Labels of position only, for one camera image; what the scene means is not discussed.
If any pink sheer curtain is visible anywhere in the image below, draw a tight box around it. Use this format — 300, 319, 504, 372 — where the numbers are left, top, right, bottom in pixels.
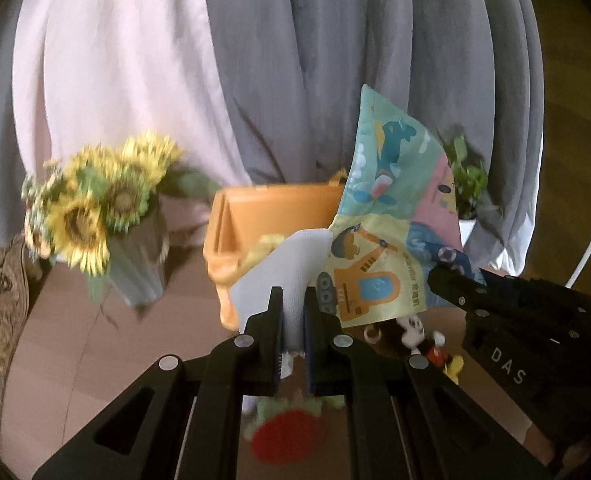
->
11, 0, 250, 186

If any white plant pot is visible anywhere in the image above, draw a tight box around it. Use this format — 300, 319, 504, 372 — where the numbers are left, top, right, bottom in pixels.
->
458, 219, 478, 256

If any orange plastic basket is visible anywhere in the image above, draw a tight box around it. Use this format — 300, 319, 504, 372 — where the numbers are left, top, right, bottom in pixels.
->
204, 169, 346, 330

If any yellow sunflower bouquet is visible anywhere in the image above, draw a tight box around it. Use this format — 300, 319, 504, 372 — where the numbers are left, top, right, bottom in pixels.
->
22, 130, 220, 301

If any Mickey Mouse plush toy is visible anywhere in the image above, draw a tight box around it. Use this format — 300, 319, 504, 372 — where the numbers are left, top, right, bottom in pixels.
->
363, 314, 465, 385

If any white cable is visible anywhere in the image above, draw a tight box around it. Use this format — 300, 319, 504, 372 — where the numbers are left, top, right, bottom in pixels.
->
564, 209, 591, 288

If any colourful cartoon cloth book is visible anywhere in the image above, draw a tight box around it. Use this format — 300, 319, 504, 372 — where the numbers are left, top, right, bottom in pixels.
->
320, 86, 483, 327

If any white fluffy towel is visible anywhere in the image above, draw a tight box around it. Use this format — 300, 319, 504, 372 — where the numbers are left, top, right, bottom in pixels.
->
230, 229, 332, 361

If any green frog plush toy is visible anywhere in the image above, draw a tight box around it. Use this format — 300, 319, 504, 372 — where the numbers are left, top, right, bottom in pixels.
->
241, 389, 345, 465

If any pale green ribbed vase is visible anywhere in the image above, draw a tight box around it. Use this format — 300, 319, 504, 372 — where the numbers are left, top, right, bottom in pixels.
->
108, 206, 170, 309

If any green potted plant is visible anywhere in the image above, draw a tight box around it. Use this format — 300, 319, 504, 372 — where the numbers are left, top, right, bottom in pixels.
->
437, 131, 491, 220

